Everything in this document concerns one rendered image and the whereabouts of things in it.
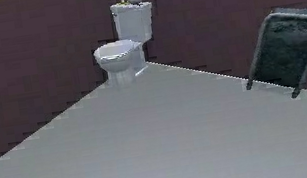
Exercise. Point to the grey framed dark laundry hamper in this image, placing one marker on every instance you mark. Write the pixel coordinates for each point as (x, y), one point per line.
(286, 47)

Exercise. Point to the green flat dish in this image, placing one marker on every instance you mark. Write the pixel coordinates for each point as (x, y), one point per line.
(122, 3)

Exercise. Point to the white toilet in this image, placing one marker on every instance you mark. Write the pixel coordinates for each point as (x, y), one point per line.
(133, 22)

